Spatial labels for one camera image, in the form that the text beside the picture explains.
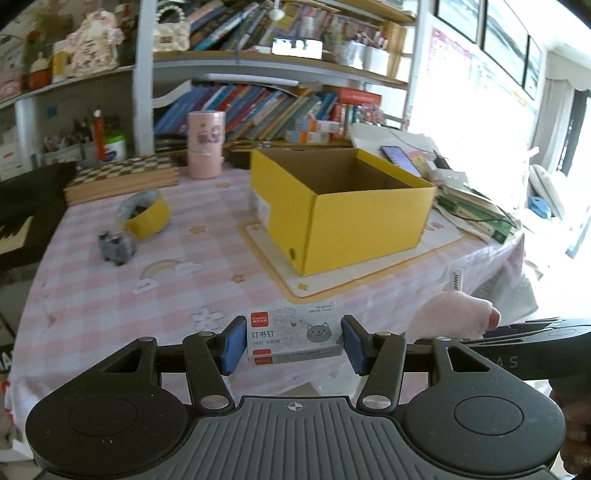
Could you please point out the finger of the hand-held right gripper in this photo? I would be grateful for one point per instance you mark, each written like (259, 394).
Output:
(531, 338)
(545, 324)

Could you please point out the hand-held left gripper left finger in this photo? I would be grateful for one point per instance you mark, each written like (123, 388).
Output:
(233, 344)

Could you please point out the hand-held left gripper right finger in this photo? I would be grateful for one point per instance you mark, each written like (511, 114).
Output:
(353, 344)

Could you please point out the white staples box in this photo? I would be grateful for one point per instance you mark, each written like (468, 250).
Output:
(295, 332)

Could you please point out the pink plush toy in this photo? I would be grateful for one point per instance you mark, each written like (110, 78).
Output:
(448, 314)

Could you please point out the yellow cardboard box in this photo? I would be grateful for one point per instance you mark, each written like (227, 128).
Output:
(360, 230)

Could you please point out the yellow tape roll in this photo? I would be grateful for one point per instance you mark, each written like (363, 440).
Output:
(150, 221)

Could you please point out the pink checked desktop tablecloth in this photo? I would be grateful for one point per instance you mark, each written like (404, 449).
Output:
(184, 286)

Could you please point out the person's right hand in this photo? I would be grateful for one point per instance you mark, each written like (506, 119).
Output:
(579, 415)

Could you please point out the small blue object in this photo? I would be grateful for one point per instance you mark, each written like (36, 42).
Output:
(541, 207)

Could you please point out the green book stack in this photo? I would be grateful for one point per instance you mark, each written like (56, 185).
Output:
(480, 219)

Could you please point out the black smartphone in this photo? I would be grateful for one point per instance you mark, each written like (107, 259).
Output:
(400, 160)

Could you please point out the pink cup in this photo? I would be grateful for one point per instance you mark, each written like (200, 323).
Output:
(205, 147)

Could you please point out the checkered wooden box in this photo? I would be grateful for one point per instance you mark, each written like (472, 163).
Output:
(120, 173)

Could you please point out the stack of white papers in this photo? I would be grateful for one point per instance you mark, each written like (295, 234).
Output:
(378, 136)

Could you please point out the orange and white small box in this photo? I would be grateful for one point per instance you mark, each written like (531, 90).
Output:
(307, 136)
(318, 124)

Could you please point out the green-lid white jar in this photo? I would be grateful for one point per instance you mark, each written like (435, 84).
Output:
(114, 148)

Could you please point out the row of slanted books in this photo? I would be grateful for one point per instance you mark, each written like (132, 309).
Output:
(249, 110)

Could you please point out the red box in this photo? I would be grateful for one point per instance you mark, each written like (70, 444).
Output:
(360, 101)

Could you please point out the black piano keyboard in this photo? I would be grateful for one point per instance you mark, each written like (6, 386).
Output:
(27, 207)

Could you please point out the white pen pot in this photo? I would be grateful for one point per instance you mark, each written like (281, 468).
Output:
(369, 57)

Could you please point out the white shelf unit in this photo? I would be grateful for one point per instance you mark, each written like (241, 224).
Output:
(143, 69)

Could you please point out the window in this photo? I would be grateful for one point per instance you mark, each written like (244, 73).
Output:
(498, 37)

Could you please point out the white quilted handbag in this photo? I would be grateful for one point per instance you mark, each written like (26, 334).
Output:
(171, 32)

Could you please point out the row of shelf-top books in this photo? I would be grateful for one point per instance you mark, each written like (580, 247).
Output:
(240, 23)

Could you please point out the floral paper craft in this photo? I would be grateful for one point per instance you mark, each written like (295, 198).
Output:
(92, 46)

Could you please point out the red and white jar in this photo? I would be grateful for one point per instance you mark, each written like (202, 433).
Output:
(39, 74)

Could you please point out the alphabet wall poster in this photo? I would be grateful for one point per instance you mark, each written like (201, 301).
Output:
(450, 57)

